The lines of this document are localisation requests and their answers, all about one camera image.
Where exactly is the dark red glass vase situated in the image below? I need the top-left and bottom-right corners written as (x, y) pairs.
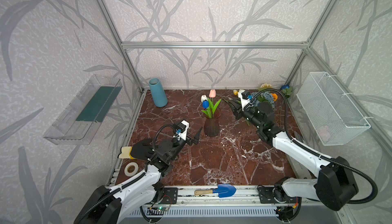
top-left (203, 110), bottom-right (222, 137)

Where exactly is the pink tulip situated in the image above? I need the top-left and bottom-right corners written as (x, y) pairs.
top-left (207, 89), bottom-right (221, 119)

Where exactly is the blue tulip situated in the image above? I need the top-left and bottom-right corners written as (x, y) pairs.
top-left (202, 99), bottom-right (212, 119)

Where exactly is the white tulip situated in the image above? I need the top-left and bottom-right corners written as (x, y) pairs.
top-left (201, 95), bottom-right (208, 103)

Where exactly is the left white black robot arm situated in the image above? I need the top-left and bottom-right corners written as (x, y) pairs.
top-left (74, 122), bottom-right (201, 224)

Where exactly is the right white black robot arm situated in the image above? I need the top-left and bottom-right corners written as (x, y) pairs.
top-left (227, 99), bottom-right (378, 211)

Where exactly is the teal ceramic vase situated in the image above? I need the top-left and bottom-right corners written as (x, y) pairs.
top-left (149, 78), bottom-right (168, 107)

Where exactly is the blue hydrangea bouquet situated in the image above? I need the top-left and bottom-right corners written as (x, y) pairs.
top-left (254, 92), bottom-right (275, 109)

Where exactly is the black yellow glove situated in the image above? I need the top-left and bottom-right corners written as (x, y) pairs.
top-left (118, 138), bottom-right (154, 161)

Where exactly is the orange flower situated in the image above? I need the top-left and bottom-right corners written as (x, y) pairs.
top-left (272, 93), bottom-right (278, 102)

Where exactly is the yellow sunflower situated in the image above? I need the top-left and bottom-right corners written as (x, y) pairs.
top-left (258, 83), bottom-right (273, 93)

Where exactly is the blue rose stem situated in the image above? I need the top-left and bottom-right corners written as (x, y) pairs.
top-left (279, 84), bottom-right (294, 124)

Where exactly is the white tape roll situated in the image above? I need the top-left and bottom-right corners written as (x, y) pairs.
top-left (124, 162), bottom-right (139, 177)

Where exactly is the blue garden trowel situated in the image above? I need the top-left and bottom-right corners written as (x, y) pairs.
top-left (195, 184), bottom-right (236, 198)

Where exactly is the pink object in basket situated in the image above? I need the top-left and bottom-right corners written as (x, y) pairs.
top-left (317, 126), bottom-right (331, 142)

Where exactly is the green mat on shelf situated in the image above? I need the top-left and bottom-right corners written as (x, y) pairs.
top-left (76, 86), bottom-right (122, 123)

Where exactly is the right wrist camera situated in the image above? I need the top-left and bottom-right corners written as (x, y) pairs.
top-left (237, 89), bottom-right (253, 111)

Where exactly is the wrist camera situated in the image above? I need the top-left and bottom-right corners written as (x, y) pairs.
top-left (174, 120), bottom-right (189, 141)
top-left (237, 89), bottom-right (253, 111)

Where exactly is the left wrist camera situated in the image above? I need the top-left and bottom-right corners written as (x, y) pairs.
top-left (174, 120), bottom-right (189, 141)

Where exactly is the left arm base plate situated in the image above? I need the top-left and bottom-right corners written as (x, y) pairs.
top-left (152, 187), bottom-right (179, 205)

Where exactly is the aluminium front rail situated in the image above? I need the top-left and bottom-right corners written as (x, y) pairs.
top-left (122, 185), bottom-right (347, 208)

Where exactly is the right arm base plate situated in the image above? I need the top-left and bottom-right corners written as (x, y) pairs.
top-left (257, 185), bottom-right (298, 205)

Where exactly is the white wire basket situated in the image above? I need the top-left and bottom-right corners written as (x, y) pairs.
top-left (297, 72), bottom-right (371, 146)

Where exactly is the clear acrylic wall shelf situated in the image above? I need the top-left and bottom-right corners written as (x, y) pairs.
top-left (43, 75), bottom-right (123, 145)

